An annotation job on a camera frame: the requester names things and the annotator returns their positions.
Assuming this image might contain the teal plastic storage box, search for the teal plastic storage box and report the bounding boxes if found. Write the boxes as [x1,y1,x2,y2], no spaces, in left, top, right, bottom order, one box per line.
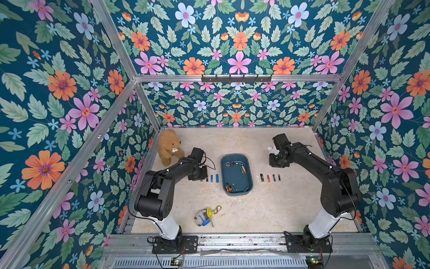
[221,154,254,196]

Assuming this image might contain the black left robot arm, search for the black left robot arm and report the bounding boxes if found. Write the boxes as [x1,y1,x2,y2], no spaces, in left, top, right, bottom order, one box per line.
[133,155,207,241]

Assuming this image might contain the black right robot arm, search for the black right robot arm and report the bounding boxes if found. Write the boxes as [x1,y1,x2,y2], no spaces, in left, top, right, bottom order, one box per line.
[269,142,362,242]

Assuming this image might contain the white plush toy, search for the white plush toy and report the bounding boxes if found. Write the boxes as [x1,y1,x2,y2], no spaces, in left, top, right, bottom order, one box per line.
[267,146,279,155]

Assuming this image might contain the brown teddy bear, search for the brown teddy bear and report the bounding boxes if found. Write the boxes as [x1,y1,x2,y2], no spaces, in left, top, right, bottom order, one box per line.
[158,129,185,167]

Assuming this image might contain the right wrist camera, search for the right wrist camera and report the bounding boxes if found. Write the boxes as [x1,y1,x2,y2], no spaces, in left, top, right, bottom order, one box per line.
[272,133,291,151]

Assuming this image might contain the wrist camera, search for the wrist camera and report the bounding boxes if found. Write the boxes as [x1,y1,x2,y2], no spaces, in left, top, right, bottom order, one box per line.
[272,133,291,151]
[189,148,204,164]

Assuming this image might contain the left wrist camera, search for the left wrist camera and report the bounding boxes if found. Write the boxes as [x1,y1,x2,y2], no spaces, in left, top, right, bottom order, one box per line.
[189,148,204,164]

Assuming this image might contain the keychain toy with yellow cap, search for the keychain toy with yellow cap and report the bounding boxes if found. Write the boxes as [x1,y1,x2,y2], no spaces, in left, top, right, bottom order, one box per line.
[194,205,222,227]

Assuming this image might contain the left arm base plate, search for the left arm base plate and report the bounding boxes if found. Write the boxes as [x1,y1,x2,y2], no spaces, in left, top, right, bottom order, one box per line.
[150,235,199,254]

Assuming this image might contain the black hook rail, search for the black hook rail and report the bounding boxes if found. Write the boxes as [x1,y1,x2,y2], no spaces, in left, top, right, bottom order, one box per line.
[200,75,272,84]

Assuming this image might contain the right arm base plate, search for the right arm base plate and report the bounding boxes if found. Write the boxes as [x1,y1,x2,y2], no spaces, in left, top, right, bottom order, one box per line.
[284,231,333,253]

